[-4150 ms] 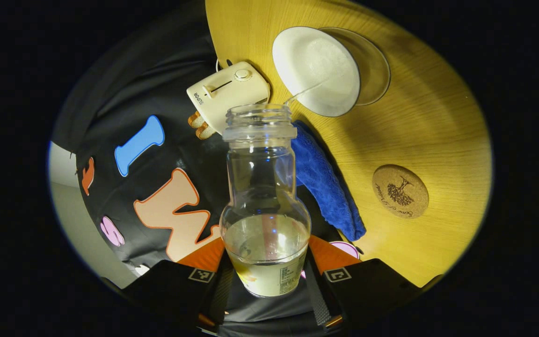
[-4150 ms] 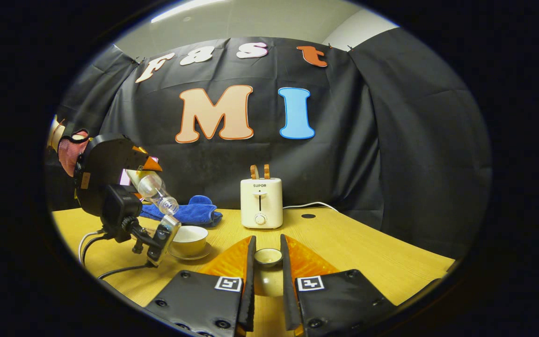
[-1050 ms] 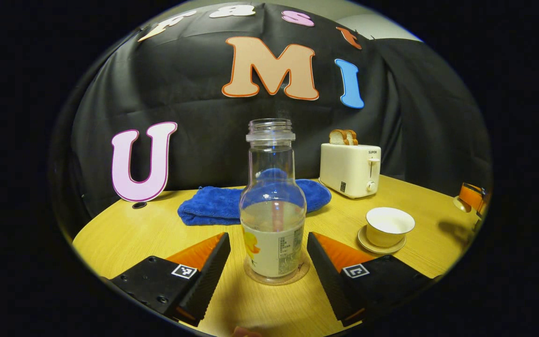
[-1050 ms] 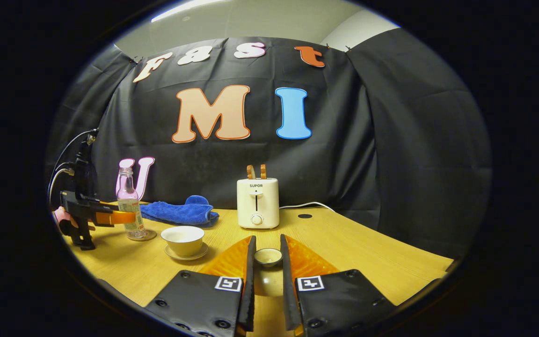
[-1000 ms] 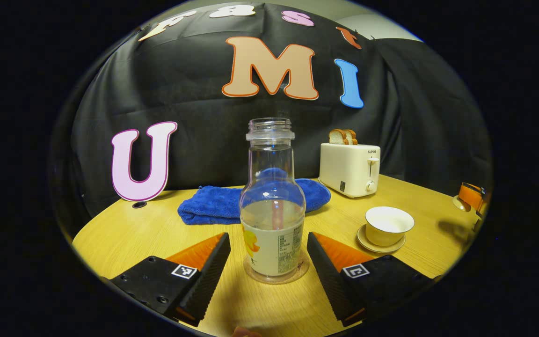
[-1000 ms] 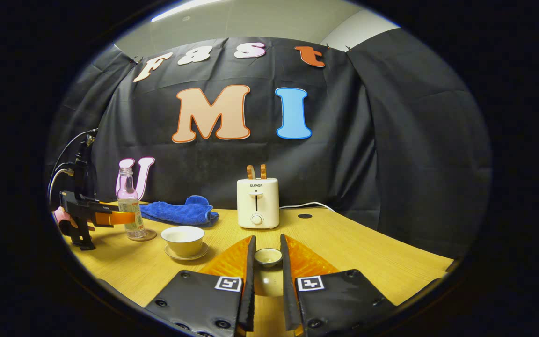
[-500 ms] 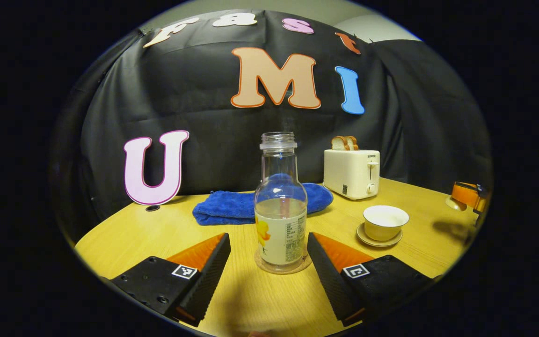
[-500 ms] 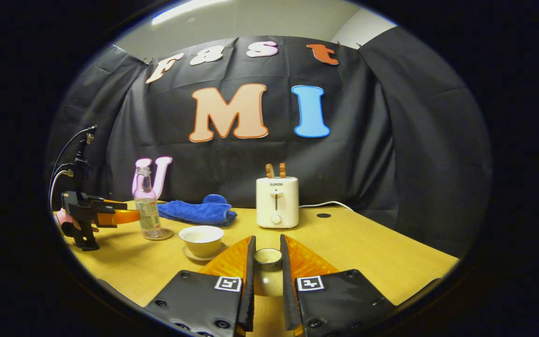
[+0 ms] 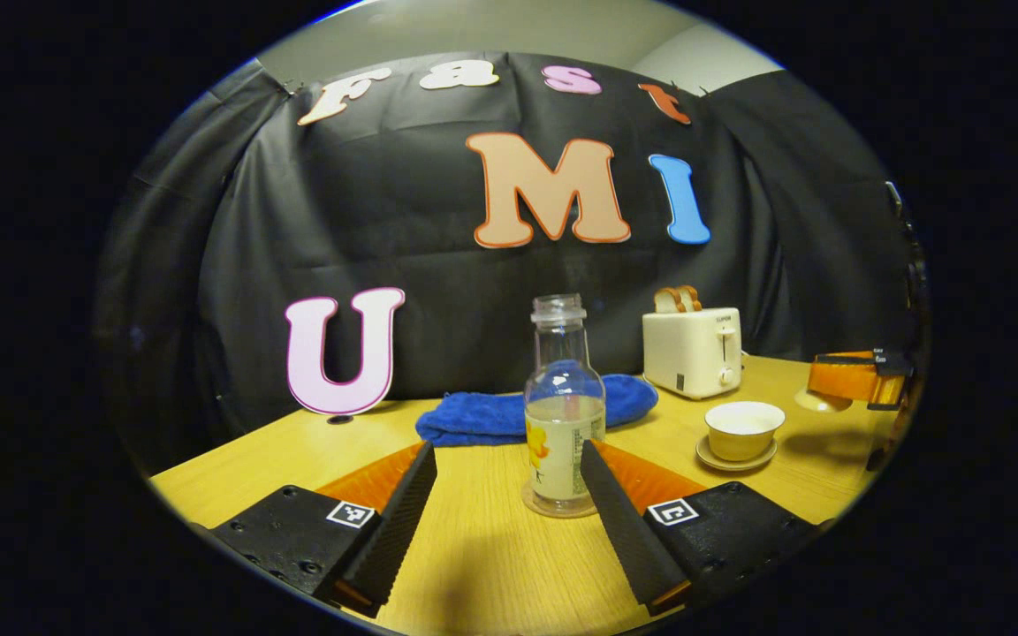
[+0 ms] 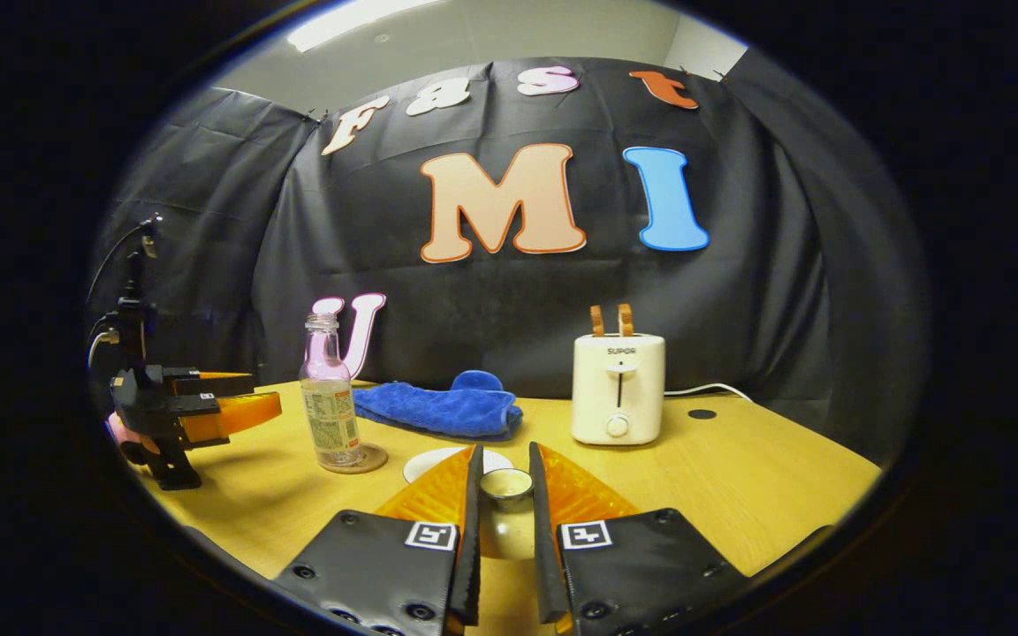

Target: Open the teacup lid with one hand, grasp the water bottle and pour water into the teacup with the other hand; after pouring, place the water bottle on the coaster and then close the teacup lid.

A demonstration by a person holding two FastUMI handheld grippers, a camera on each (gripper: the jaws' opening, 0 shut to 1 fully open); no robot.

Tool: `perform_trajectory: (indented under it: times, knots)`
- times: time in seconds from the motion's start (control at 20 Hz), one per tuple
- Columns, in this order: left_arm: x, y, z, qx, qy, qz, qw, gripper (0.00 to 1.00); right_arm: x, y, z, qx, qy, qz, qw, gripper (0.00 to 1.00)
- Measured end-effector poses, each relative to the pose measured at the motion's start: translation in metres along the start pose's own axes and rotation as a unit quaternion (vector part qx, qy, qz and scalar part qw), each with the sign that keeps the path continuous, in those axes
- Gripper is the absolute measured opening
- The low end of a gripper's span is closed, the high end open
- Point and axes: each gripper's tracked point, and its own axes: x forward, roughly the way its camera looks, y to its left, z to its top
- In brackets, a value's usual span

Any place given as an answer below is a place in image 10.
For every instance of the clear plastic water bottle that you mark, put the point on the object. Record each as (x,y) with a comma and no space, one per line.
(330,415)

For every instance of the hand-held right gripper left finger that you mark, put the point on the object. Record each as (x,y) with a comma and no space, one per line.
(472,539)

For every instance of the white toaster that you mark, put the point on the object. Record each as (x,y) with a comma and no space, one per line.
(618,389)

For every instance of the toast slice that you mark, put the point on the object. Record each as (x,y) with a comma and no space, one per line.
(596,320)
(625,319)

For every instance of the round cork coaster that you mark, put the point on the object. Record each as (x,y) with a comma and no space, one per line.
(375,459)

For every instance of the cream ceramic teacup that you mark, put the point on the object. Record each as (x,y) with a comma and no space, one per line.
(434,461)

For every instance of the blue towel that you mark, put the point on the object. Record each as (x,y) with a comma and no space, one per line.
(438,408)

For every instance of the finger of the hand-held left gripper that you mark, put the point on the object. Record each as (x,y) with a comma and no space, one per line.
(239,413)
(213,382)

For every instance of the black backdrop cloth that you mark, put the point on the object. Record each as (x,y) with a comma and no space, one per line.
(491,309)

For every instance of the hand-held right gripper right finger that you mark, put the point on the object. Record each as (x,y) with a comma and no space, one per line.
(543,548)

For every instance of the black table grommet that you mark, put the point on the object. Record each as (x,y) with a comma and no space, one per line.
(702,413)

